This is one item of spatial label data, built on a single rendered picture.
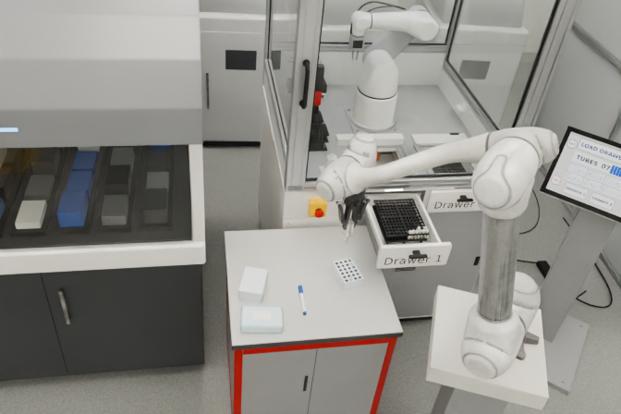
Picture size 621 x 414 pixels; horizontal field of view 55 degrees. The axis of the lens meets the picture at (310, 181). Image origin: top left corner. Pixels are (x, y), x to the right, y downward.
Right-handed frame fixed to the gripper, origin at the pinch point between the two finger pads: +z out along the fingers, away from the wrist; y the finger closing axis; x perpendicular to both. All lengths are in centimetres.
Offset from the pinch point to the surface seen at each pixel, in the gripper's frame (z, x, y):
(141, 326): 63, 27, -77
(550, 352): 95, -24, 118
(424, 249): 8.0, -11.5, 28.5
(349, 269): 21.2, -2.0, 2.7
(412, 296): 76, 17, 55
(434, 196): 9, 17, 50
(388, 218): 9.9, 10.3, 24.3
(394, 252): 9.2, -8.9, 16.7
